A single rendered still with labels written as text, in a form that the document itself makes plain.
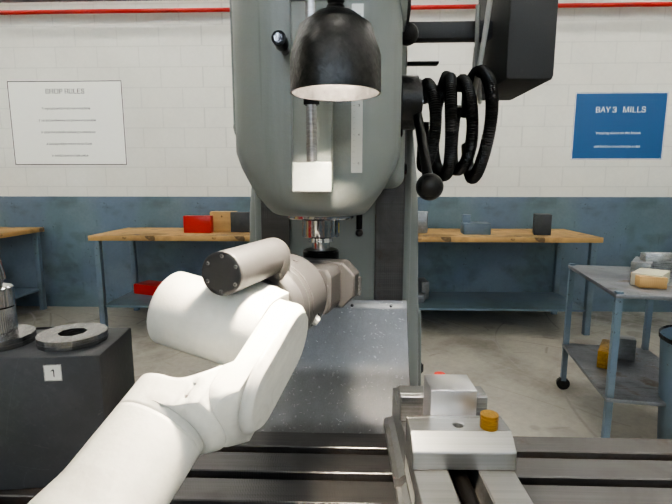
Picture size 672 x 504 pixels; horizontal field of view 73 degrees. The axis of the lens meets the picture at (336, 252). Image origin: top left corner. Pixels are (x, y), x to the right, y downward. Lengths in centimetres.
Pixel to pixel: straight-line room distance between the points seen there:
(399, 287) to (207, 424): 71
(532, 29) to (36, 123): 536
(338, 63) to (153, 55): 501
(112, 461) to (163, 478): 3
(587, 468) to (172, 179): 474
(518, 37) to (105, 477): 80
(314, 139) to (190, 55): 477
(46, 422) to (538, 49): 91
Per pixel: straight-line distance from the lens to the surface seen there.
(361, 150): 50
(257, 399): 34
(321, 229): 57
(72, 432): 75
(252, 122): 52
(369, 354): 97
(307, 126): 47
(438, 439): 61
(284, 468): 74
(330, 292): 51
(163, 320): 40
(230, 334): 37
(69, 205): 564
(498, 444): 63
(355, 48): 36
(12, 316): 79
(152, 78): 530
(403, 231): 97
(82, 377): 71
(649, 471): 86
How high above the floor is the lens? 135
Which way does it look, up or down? 9 degrees down
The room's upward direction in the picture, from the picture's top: straight up
